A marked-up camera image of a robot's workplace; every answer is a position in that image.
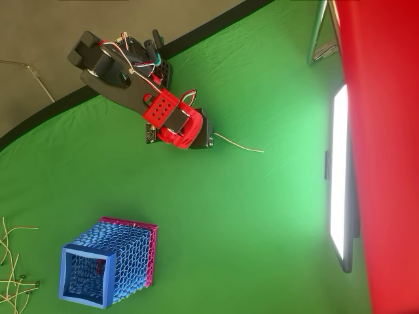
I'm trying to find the blue and pink mesh basket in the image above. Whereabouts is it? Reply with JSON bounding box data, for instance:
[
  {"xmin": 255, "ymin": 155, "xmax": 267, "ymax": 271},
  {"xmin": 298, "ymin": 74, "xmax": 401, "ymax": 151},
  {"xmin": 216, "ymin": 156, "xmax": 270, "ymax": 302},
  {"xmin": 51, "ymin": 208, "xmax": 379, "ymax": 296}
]
[{"xmin": 58, "ymin": 215, "xmax": 159, "ymax": 310}]

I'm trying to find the green table cloth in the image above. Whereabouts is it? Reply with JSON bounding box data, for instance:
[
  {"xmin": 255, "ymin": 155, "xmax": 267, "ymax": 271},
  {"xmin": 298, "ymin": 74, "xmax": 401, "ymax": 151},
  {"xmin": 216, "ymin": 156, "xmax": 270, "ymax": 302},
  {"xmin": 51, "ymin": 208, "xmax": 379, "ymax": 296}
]
[{"xmin": 0, "ymin": 0, "xmax": 373, "ymax": 314}]

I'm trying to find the black monitor on stand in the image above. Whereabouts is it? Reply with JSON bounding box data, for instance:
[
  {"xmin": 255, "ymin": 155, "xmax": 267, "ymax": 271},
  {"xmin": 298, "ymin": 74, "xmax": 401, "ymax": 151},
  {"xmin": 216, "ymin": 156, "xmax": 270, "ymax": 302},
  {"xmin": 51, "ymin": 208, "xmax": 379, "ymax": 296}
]
[{"xmin": 323, "ymin": 83, "xmax": 361, "ymax": 274}]

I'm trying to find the chrome tube stand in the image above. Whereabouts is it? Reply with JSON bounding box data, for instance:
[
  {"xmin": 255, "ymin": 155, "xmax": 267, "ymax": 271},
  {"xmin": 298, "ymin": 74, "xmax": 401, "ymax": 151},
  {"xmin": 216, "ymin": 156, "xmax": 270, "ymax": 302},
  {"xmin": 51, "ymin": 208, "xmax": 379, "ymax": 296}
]
[{"xmin": 306, "ymin": 0, "xmax": 341, "ymax": 66}]

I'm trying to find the large smooth red object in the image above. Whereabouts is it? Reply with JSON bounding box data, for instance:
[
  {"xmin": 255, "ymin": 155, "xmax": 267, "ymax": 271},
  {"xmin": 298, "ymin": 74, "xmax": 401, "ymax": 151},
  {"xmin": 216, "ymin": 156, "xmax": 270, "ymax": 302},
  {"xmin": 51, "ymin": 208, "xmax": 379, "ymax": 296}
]
[{"xmin": 333, "ymin": 0, "xmax": 419, "ymax": 314}]

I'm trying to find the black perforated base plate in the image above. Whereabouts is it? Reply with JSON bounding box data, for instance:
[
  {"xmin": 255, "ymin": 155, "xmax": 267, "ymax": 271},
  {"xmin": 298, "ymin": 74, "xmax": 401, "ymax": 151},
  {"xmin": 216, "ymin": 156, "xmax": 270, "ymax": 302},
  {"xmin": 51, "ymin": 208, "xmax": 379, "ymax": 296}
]
[{"xmin": 153, "ymin": 58, "xmax": 173, "ymax": 90}]

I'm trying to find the black clamp with cyan ring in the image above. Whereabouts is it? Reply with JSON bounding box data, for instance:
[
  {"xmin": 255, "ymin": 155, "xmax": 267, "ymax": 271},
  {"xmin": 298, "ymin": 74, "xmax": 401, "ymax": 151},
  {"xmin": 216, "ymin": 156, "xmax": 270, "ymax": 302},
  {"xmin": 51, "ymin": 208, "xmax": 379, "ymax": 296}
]
[{"xmin": 143, "ymin": 28, "xmax": 164, "ymax": 68}]

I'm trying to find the white floor cable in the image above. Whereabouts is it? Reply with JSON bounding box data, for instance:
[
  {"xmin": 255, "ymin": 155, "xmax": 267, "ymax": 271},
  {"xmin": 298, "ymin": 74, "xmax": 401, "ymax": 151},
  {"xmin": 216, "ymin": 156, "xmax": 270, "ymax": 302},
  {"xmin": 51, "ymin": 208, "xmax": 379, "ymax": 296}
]
[{"xmin": 0, "ymin": 60, "xmax": 56, "ymax": 103}]

